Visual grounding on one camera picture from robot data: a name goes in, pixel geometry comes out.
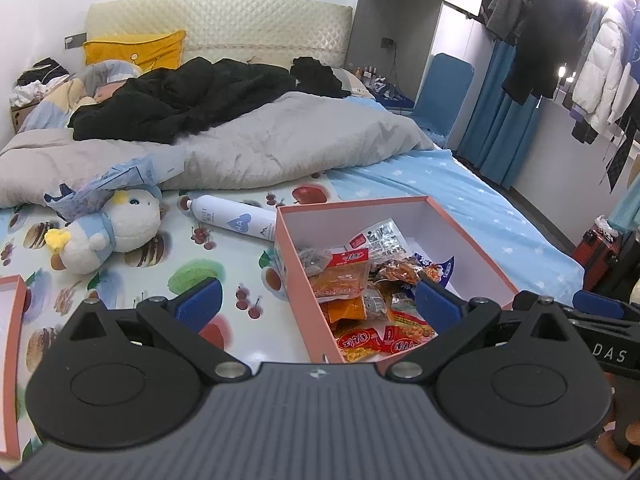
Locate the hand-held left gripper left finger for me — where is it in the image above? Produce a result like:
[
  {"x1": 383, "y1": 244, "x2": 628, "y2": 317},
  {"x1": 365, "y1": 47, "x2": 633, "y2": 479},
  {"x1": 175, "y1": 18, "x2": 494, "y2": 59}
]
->
[{"x1": 52, "y1": 276, "x2": 251, "y2": 383}]

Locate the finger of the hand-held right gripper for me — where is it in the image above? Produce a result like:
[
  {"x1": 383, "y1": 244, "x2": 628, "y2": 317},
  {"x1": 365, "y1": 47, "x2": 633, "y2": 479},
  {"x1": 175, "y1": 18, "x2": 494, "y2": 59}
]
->
[
  {"x1": 572, "y1": 290, "x2": 640, "y2": 321},
  {"x1": 512, "y1": 290, "x2": 586, "y2": 328}
]

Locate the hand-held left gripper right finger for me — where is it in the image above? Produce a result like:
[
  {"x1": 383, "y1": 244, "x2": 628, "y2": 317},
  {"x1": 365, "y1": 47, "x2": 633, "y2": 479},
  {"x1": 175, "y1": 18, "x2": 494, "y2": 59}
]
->
[{"x1": 387, "y1": 277, "x2": 583, "y2": 383}]

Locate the pile of snack packets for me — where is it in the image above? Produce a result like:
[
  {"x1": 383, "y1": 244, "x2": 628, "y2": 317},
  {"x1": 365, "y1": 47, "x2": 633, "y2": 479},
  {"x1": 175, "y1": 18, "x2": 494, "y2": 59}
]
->
[{"x1": 295, "y1": 217, "x2": 456, "y2": 363}]

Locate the pink cardboard box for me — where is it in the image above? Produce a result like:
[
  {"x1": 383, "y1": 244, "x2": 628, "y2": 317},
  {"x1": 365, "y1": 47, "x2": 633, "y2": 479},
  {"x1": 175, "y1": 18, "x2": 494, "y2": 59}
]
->
[{"x1": 274, "y1": 196, "x2": 521, "y2": 365}]

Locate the person's right hand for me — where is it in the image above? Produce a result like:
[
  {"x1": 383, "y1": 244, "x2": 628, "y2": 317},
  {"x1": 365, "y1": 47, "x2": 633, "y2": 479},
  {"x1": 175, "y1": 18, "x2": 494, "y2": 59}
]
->
[{"x1": 597, "y1": 430, "x2": 626, "y2": 471}]

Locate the fruit print mat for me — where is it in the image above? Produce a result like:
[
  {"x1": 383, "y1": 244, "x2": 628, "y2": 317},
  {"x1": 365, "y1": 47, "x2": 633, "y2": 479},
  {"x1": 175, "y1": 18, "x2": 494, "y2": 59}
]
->
[{"x1": 0, "y1": 175, "x2": 336, "y2": 466}]

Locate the black bag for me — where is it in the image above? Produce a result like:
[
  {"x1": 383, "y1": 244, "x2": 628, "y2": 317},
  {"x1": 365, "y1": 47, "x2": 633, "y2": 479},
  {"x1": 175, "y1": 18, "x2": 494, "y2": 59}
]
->
[{"x1": 585, "y1": 230, "x2": 640, "y2": 301}]

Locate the red suitcase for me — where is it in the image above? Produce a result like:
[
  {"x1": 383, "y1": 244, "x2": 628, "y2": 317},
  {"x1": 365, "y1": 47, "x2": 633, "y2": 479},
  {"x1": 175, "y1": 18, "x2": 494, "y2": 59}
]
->
[{"x1": 572, "y1": 220, "x2": 626, "y2": 288}]

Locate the white spray bottle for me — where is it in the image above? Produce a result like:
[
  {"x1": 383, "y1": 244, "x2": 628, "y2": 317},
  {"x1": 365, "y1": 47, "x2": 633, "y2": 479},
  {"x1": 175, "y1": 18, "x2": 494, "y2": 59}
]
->
[{"x1": 180, "y1": 195, "x2": 278, "y2": 243}]

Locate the teal cloth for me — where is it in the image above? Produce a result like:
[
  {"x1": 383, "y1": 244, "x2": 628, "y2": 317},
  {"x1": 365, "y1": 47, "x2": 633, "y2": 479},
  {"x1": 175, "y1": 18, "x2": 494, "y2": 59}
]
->
[{"x1": 607, "y1": 185, "x2": 640, "y2": 233}]

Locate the blue star bedsheet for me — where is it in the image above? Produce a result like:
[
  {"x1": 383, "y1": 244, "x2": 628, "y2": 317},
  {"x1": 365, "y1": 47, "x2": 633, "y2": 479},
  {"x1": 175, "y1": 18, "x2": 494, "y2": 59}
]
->
[{"x1": 325, "y1": 95, "x2": 586, "y2": 291}]

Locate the white blue plush toy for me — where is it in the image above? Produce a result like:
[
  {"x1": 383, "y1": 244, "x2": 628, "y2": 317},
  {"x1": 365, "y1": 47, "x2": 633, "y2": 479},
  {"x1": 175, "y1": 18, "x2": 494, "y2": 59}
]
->
[{"x1": 44, "y1": 187, "x2": 163, "y2": 276}]

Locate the hanging checked scarf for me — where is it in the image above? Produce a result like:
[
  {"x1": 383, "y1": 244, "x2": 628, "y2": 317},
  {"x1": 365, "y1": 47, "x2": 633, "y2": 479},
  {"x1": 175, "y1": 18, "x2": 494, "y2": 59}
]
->
[{"x1": 602, "y1": 125, "x2": 640, "y2": 193}]

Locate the blue plastic bag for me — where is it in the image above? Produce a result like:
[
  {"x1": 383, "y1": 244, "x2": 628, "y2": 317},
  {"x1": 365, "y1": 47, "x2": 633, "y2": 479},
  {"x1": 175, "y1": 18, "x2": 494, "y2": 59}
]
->
[{"x1": 44, "y1": 155, "x2": 183, "y2": 221}]

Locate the small hanging dark garment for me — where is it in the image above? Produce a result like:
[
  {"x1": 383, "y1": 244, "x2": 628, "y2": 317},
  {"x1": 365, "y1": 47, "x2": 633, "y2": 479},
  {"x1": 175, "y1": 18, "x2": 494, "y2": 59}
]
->
[{"x1": 570, "y1": 115, "x2": 601, "y2": 146}]

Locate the blue curtain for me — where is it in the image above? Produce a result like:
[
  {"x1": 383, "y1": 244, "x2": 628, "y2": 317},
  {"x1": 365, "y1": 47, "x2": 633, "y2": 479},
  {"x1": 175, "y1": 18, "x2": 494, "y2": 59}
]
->
[{"x1": 457, "y1": 40, "x2": 543, "y2": 191}]

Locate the grey duvet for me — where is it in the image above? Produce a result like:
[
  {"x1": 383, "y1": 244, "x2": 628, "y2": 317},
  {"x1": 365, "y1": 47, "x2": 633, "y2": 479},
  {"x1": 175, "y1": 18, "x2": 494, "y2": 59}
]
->
[{"x1": 0, "y1": 91, "x2": 436, "y2": 208}]

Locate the pink box lid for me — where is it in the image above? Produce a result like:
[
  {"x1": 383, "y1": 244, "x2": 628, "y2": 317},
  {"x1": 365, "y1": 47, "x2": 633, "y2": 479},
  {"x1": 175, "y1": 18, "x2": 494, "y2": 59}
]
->
[{"x1": 0, "y1": 275, "x2": 28, "y2": 458}]

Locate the black coat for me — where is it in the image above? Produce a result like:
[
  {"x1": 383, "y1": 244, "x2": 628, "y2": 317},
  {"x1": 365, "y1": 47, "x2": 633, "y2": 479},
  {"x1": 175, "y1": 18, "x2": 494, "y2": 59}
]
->
[{"x1": 68, "y1": 56, "x2": 298, "y2": 145}]

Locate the blue chair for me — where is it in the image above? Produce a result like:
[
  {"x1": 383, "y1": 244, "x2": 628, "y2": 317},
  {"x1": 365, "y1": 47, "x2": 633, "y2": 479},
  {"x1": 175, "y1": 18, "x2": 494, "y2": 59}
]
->
[{"x1": 410, "y1": 53, "x2": 475, "y2": 136}]

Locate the blue nightstand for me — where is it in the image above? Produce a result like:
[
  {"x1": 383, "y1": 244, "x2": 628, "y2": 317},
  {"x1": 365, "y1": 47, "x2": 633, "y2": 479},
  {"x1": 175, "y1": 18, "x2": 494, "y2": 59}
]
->
[{"x1": 372, "y1": 82, "x2": 416, "y2": 111}]

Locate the hanging white puffer jacket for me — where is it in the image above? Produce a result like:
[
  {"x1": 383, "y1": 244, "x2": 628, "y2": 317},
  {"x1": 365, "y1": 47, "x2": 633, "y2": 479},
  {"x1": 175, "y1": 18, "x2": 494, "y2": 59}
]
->
[{"x1": 570, "y1": 0, "x2": 640, "y2": 133}]

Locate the grey pillow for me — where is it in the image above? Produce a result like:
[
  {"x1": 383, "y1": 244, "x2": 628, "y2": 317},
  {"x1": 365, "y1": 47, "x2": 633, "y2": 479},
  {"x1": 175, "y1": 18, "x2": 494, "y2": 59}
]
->
[{"x1": 332, "y1": 67, "x2": 373, "y2": 98}]

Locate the row of small bottles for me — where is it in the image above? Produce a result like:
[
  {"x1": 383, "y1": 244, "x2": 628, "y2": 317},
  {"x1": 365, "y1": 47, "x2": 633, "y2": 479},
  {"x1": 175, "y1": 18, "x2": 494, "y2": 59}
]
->
[{"x1": 355, "y1": 64, "x2": 396, "y2": 86}]

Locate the pastel printed blanket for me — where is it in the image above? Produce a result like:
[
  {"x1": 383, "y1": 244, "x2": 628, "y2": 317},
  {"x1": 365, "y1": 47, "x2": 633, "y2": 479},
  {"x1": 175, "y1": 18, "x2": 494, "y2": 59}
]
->
[{"x1": 17, "y1": 59, "x2": 143, "y2": 133}]

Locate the small black garment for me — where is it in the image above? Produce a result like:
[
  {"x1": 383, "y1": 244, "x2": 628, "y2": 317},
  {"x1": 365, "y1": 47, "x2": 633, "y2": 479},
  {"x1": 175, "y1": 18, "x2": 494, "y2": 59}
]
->
[{"x1": 291, "y1": 56, "x2": 351, "y2": 99}]

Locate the yellow pillow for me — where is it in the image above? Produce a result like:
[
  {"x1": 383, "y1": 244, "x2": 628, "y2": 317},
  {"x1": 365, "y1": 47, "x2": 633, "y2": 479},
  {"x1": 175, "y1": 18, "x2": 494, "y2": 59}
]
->
[{"x1": 82, "y1": 29, "x2": 187, "y2": 72}]

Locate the hanging black jacket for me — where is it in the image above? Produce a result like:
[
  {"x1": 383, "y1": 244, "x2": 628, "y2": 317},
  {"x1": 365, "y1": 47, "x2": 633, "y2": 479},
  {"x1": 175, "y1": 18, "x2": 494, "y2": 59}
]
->
[{"x1": 501, "y1": 0, "x2": 596, "y2": 106}]

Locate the heap of dark clothes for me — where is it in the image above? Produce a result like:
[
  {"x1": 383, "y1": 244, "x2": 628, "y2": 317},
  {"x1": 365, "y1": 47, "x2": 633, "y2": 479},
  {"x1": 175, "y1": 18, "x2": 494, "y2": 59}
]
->
[{"x1": 12, "y1": 57, "x2": 71, "y2": 106}]

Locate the cream quilted headboard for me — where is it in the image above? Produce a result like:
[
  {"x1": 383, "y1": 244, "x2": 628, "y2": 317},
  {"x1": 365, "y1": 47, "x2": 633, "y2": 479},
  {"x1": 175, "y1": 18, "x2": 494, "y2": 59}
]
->
[{"x1": 85, "y1": 0, "x2": 353, "y2": 68}]

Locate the hanging light blue shirt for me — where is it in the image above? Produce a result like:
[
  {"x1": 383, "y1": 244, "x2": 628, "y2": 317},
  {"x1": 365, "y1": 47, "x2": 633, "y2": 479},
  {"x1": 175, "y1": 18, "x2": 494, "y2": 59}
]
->
[{"x1": 582, "y1": 2, "x2": 608, "y2": 56}]

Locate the hanging grey jacket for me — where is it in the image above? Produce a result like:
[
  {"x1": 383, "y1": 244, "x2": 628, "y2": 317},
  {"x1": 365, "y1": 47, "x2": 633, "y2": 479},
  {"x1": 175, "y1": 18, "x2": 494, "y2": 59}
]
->
[{"x1": 485, "y1": 0, "x2": 541, "y2": 46}]

